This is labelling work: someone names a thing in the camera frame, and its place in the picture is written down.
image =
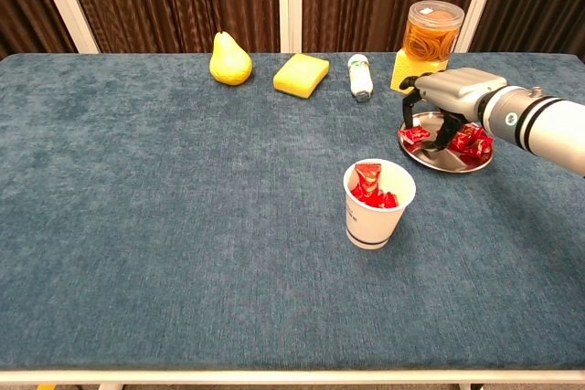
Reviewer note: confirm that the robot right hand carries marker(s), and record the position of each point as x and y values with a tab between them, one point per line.
457	91

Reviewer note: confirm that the yellow perforated block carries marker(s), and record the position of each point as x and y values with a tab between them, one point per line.
404	68

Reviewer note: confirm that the clear jar of rubber bands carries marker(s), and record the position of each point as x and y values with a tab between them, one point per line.
432	38

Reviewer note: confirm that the round metal plate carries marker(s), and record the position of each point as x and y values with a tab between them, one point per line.
434	161

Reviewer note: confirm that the small white bottle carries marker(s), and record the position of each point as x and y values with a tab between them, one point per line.
360	79

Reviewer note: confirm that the white paper cup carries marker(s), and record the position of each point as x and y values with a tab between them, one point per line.
379	225

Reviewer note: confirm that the yellow sponge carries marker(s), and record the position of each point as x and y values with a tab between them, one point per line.
299	75

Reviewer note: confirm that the yellow pear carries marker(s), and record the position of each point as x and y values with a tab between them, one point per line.
230	66

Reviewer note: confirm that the blue table cloth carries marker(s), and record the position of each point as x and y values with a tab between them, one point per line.
183	225

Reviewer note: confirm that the yellow floor tape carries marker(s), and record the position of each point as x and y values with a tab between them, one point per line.
45	387

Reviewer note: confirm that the white table frame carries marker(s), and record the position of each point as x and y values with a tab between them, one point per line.
292	377

